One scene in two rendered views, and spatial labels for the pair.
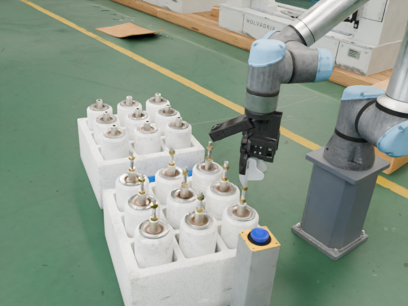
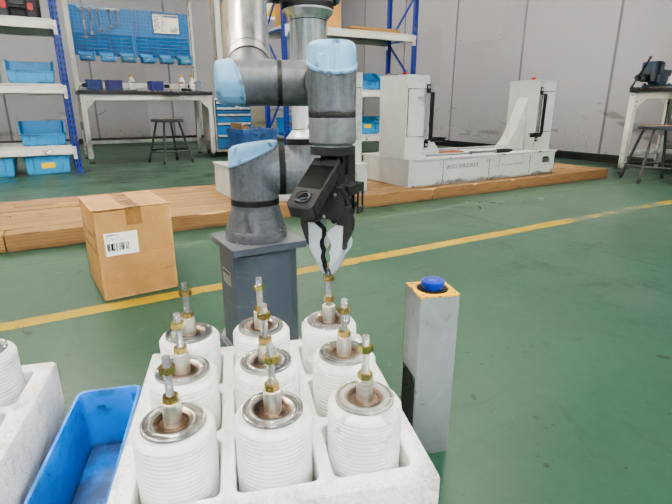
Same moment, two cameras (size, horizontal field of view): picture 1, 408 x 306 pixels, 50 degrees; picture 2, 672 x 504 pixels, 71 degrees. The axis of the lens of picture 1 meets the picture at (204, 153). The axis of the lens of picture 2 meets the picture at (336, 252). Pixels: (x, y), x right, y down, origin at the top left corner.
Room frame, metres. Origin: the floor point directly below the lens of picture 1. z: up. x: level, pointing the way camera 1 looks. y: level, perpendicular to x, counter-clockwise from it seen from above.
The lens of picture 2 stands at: (0.79, 0.64, 0.61)
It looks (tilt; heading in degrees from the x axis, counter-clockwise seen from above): 17 degrees down; 281
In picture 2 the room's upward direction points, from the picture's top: straight up
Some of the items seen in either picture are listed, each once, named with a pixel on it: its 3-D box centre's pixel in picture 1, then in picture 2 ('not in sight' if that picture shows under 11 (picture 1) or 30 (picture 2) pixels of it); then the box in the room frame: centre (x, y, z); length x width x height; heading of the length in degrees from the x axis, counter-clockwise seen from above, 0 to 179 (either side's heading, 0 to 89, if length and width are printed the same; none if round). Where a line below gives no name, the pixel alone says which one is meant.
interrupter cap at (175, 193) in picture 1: (184, 195); (266, 361); (1.01, 0.05, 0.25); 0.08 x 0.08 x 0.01
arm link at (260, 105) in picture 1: (261, 99); (330, 132); (0.94, -0.12, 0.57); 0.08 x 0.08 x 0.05
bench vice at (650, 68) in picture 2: not in sight; (653, 72); (-1.07, -4.09, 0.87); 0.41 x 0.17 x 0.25; 41
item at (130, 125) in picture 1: (138, 137); not in sight; (1.51, 0.26, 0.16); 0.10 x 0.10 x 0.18
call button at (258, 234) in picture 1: (259, 235); (432, 284); (0.77, -0.14, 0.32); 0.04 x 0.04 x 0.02
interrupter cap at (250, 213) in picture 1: (241, 212); (328, 319); (0.94, -0.11, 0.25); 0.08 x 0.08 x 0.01
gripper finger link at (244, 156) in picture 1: (244, 156); (339, 222); (0.92, -0.10, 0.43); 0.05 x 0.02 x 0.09; 164
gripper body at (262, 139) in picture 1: (260, 132); (334, 182); (0.94, -0.13, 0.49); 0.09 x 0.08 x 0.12; 74
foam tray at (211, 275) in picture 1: (181, 240); (270, 451); (1.01, 0.05, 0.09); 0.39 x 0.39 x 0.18; 23
